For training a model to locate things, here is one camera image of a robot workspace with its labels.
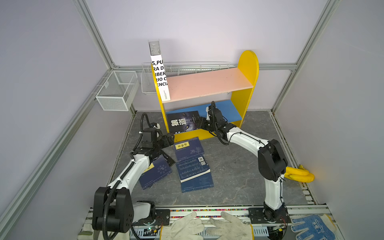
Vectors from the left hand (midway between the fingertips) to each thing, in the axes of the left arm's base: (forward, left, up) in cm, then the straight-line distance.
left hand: (169, 138), depth 86 cm
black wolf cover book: (+12, -8, +1) cm, 15 cm away
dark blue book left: (-12, +8, -13) cm, 20 cm away
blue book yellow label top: (+1, -10, -14) cm, 17 cm away
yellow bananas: (-22, -73, -11) cm, 77 cm away
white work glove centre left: (-43, -9, -14) cm, 46 cm away
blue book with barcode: (-13, -12, -13) cm, 22 cm away
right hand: (+9, -17, +2) cm, 20 cm away
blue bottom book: (-21, -18, -14) cm, 32 cm away
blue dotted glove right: (-47, -72, -14) cm, 87 cm away
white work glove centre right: (-45, -29, -14) cm, 55 cm away
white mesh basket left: (+37, +36, +8) cm, 52 cm away
